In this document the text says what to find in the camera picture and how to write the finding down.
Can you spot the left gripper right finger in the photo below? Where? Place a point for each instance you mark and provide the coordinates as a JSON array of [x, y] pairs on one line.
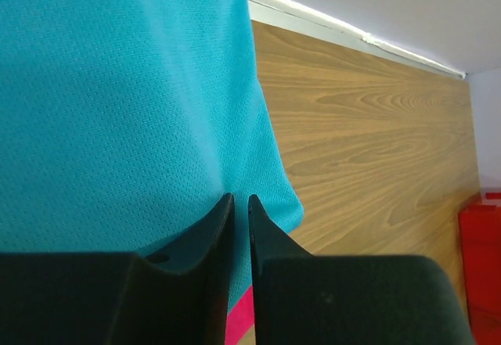
[[300, 298]]

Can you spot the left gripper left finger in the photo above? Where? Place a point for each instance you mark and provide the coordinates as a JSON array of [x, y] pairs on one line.
[[176, 295]]

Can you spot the teal t shirt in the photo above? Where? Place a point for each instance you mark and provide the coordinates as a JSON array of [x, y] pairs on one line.
[[123, 122]]

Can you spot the pink folded t shirt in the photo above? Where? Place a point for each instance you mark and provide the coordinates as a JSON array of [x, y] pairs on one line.
[[240, 319]]

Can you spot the red plastic bin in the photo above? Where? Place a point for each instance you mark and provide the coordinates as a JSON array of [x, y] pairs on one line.
[[479, 225]]

